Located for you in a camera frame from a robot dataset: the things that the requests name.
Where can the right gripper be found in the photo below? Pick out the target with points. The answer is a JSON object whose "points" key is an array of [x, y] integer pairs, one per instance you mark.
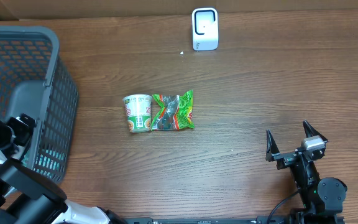
{"points": [[272, 153]]}

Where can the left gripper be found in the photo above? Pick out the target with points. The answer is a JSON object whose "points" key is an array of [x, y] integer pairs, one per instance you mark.
{"points": [[22, 125]]}

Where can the instant noodle cup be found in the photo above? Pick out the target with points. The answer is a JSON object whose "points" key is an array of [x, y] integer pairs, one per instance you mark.
{"points": [[138, 110]]}

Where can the green snack bag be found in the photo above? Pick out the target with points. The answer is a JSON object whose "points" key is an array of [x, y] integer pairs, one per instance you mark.
{"points": [[175, 112]]}

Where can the teal snack packet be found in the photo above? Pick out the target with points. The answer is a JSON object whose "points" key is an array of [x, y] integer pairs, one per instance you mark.
{"points": [[48, 162]]}

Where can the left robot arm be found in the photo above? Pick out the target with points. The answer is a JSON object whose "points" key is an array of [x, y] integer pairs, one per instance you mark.
{"points": [[29, 197]]}

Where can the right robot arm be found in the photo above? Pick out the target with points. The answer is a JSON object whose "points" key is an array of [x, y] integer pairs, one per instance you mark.
{"points": [[322, 198]]}

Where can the white barcode scanner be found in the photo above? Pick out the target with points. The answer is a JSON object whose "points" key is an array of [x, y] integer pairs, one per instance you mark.
{"points": [[205, 30]]}

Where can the grey plastic shopping basket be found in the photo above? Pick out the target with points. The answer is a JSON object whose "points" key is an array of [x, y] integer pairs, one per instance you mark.
{"points": [[35, 81]]}

